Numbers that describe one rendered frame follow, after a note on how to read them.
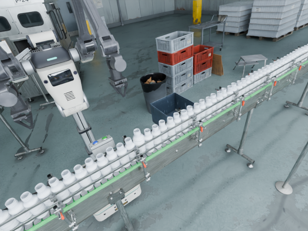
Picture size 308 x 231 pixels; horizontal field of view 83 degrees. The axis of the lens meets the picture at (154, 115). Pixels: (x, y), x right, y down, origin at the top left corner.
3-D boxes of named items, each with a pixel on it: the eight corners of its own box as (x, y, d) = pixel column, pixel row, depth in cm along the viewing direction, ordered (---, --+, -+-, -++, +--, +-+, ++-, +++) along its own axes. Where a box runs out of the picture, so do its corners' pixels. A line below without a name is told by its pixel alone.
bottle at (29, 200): (35, 213, 87) (15, 195, 77) (47, 204, 90) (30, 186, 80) (38, 222, 83) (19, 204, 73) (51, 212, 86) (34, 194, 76)
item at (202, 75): (194, 84, 390) (194, 75, 377) (181, 79, 418) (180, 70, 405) (211, 75, 417) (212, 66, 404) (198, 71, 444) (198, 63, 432)
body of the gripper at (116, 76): (119, 77, 95) (116, 63, 92) (127, 81, 88) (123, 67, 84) (108, 80, 93) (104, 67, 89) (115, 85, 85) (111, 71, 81)
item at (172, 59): (172, 65, 316) (172, 53, 303) (157, 61, 342) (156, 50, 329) (194, 56, 345) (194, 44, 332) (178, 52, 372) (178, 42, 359)
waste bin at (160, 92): (153, 119, 302) (149, 86, 264) (140, 109, 334) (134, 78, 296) (173, 109, 320) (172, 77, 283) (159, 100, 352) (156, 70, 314)
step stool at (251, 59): (252, 67, 426) (256, 50, 402) (264, 78, 377) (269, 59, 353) (232, 69, 431) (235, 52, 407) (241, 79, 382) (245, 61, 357)
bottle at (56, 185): (71, 191, 94) (58, 172, 85) (73, 200, 90) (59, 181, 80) (60, 197, 92) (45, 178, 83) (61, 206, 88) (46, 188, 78)
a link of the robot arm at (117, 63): (115, 40, 84) (97, 44, 80) (125, 41, 75) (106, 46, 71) (121, 64, 90) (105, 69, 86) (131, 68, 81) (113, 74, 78)
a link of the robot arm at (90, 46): (88, 41, 120) (80, 43, 117) (90, 35, 110) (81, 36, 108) (94, 54, 121) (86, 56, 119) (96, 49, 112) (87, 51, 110)
